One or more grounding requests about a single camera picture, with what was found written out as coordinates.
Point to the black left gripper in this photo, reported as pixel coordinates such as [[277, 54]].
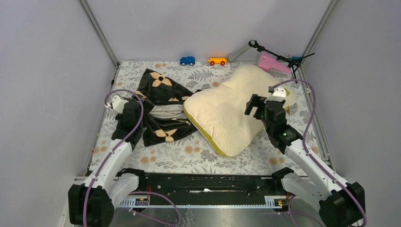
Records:
[[119, 117]]

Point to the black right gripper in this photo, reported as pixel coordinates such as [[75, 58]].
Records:
[[256, 101]]

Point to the black floral plush pillowcase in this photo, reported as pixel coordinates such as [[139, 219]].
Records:
[[163, 118]]

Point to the white quilted pillow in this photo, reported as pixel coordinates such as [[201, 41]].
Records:
[[218, 112]]

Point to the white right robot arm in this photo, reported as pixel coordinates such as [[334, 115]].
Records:
[[338, 202]]

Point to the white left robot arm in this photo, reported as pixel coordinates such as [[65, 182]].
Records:
[[93, 202]]

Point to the pink and white iron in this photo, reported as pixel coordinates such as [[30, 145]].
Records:
[[272, 66]]

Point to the grey metal cylinder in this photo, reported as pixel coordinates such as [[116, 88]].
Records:
[[234, 55]]

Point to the black tripod stand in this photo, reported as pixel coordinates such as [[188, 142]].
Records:
[[293, 63]]

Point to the orange toy car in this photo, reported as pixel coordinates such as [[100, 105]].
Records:
[[217, 61]]

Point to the floral patterned table mat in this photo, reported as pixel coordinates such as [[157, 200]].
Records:
[[193, 154]]

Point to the blue toy car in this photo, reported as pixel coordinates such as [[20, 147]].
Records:
[[189, 60]]

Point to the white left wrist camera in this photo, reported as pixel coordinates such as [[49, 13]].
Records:
[[116, 103]]

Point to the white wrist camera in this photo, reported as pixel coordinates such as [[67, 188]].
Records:
[[116, 103], [277, 94]]

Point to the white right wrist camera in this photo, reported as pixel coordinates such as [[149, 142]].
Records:
[[277, 94]]

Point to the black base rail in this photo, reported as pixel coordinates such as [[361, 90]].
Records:
[[209, 190]]

